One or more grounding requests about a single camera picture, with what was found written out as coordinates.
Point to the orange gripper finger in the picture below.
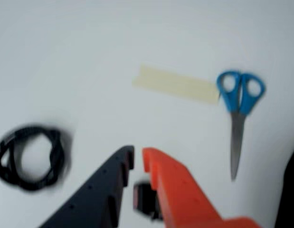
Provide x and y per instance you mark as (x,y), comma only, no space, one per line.
(184,202)

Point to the long beige masking tape strip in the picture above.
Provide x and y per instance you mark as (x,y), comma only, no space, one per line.
(175,84)

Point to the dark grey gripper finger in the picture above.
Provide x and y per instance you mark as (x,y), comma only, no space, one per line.
(97,197)

